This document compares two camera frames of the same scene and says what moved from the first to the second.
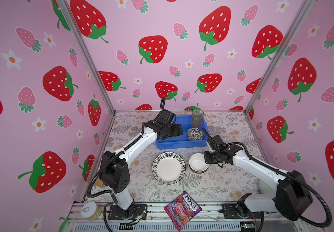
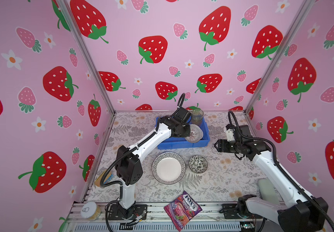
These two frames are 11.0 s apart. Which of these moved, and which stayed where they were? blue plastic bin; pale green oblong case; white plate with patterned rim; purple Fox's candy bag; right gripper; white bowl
Moved: white bowl; right gripper
Stayed: pale green oblong case; white plate with patterned rim; blue plastic bin; purple Fox's candy bag
